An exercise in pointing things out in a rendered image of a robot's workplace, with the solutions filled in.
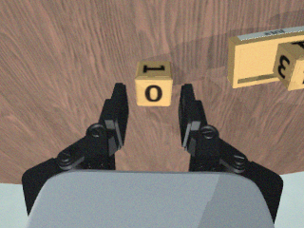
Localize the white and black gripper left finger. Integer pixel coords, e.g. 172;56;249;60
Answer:
22;83;129;216

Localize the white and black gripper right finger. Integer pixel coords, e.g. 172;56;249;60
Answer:
178;84;283;224

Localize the yellow number cube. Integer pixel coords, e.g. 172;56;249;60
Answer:
135;61;173;105
273;40;304;90

